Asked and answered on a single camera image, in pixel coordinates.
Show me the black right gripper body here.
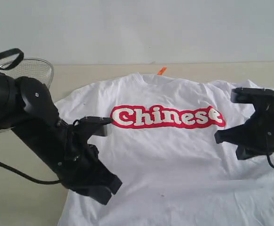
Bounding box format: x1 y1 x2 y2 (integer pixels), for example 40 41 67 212
237 111 274 155

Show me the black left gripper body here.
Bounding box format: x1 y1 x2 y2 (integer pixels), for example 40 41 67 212
54 141 109 193

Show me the white shirt with red print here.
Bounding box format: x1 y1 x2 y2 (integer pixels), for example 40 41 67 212
56 73 274 226

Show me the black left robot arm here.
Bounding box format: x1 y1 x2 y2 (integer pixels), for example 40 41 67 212
0 73 122 205

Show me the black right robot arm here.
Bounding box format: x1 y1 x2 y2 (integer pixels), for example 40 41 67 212
214 87 274 160

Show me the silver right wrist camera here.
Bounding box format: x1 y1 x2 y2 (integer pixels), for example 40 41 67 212
230 87 274 112

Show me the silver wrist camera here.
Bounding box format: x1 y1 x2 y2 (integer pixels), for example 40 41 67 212
67 116 114 145
230 87 274 112

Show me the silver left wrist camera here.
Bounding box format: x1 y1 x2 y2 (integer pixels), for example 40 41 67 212
67 116 114 145

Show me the metal wire mesh basket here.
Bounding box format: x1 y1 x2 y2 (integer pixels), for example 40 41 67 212
0 58 59 131

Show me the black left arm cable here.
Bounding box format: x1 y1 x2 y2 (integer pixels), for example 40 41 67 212
0 48 62 186

